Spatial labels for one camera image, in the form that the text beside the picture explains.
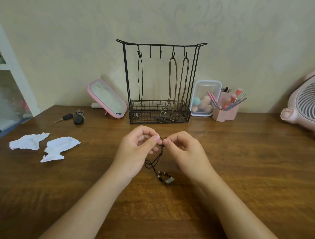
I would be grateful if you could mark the dark cosmetic pencils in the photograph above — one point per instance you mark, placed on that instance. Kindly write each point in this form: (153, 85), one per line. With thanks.
(226, 89)

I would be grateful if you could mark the person's right forearm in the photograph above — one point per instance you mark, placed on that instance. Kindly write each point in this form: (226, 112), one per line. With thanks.
(236, 214)

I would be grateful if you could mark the grey purple pencil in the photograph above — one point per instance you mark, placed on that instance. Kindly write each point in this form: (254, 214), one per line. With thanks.
(235, 104)

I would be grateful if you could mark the pink makeup brush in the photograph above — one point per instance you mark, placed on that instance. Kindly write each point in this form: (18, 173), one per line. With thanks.
(233, 97)

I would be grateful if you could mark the person's right hand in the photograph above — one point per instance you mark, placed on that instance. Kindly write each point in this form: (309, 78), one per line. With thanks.
(194, 160)

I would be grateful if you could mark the small peach makeup sponge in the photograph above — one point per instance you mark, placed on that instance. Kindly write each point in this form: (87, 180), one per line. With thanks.
(194, 108)

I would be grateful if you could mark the silver key bunch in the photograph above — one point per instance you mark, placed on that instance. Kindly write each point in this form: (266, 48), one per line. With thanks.
(80, 113)

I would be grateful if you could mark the pink pig shaped desk fan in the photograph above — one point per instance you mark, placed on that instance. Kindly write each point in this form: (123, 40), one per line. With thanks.
(299, 110)

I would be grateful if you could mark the pink brush holder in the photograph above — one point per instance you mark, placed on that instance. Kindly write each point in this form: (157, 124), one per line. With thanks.
(223, 116)

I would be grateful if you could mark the coral tipped makeup brush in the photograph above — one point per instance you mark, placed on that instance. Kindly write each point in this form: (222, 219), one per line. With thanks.
(239, 91)

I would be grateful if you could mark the pink pen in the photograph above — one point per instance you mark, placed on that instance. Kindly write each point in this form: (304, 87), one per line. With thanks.
(210, 96)
(214, 99)

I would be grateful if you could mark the person's left forearm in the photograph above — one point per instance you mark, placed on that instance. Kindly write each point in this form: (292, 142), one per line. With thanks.
(83, 211)

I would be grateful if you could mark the black oval key fob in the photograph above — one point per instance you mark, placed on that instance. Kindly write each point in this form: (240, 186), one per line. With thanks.
(78, 120)

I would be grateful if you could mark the person's left hand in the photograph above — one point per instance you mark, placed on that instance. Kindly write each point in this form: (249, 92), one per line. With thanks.
(133, 157)

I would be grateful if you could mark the white crumpled paper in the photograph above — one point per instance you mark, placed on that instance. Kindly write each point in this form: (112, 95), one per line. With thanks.
(60, 145)
(27, 142)

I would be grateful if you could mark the pink framed table mirror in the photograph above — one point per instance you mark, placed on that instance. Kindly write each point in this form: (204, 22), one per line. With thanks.
(107, 98)

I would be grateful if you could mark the teal makeup sponge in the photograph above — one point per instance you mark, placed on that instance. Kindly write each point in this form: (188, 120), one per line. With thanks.
(196, 101)

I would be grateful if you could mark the clear plastic container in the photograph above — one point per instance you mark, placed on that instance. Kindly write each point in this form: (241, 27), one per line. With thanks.
(205, 86)

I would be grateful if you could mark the black headed car key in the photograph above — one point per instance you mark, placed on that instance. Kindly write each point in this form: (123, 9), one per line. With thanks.
(68, 116)

